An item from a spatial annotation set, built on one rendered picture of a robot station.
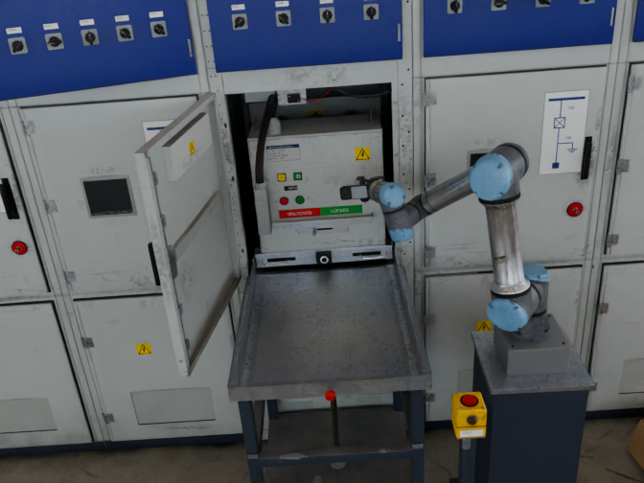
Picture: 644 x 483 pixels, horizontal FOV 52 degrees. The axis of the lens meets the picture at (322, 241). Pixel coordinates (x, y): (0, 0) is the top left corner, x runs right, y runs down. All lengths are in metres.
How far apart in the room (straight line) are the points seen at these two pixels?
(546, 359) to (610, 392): 1.00
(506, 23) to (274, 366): 1.35
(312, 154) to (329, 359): 0.77
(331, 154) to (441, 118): 0.42
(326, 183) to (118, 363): 1.17
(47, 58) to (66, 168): 0.44
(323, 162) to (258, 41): 0.50
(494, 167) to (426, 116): 0.60
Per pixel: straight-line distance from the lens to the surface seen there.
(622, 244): 2.81
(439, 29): 2.34
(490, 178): 1.87
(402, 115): 2.40
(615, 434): 3.26
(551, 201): 2.63
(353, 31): 2.30
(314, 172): 2.50
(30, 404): 3.22
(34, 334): 2.98
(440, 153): 2.45
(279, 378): 2.09
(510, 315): 2.03
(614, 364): 3.13
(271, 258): 2.64
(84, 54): 2.32
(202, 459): 3.12
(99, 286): 2.76
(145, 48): 2.33
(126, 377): 2.99
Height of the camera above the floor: 2.13
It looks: 27 degrees down
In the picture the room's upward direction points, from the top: 4 degrees counter-clockwise
